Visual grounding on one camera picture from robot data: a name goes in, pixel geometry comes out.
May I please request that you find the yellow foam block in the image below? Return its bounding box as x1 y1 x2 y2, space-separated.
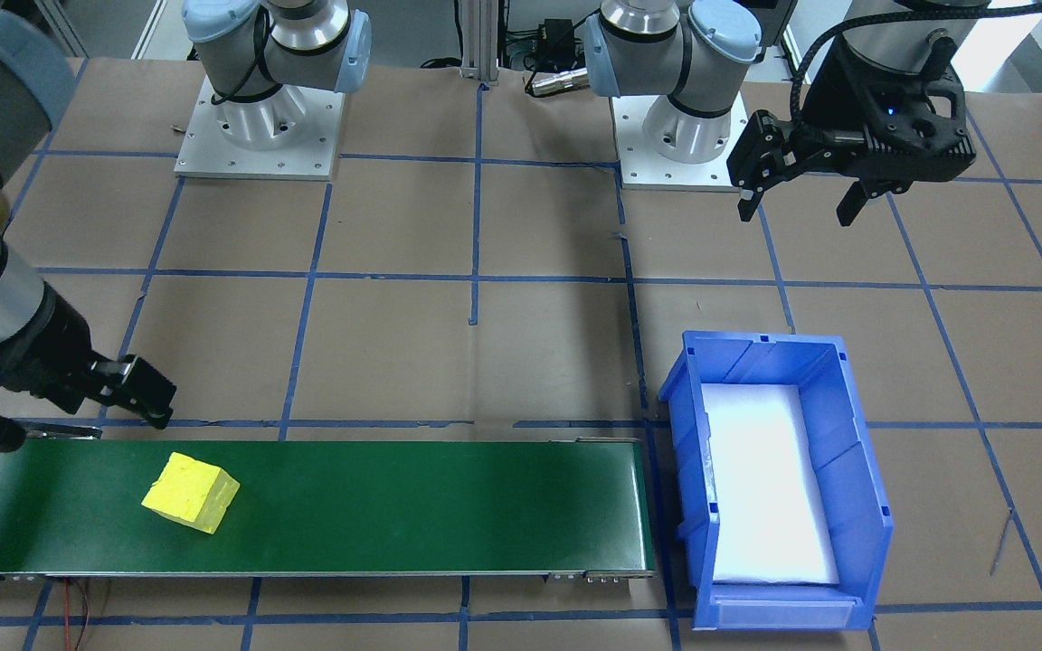
141 452 242 534

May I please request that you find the silver cylindrical connector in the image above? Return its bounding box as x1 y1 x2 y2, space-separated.
526 71 590 97

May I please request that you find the black adapter box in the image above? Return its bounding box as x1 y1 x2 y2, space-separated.
539 18 576 64

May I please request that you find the green belt conveyor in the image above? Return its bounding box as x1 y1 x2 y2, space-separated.
0 418 658 584

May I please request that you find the blue plastic storage bin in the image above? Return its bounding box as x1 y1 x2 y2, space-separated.
657 330 895 631

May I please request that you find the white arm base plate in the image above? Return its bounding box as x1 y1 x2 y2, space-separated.
175 77 346 180
613 90 766 193

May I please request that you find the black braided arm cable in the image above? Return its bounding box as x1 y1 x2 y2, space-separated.
792 0 1042 118

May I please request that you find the red conveyor wire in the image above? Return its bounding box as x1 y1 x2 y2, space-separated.
60 579 115 651

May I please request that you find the aluminium frame post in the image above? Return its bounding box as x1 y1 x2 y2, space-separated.
458 0 499 84

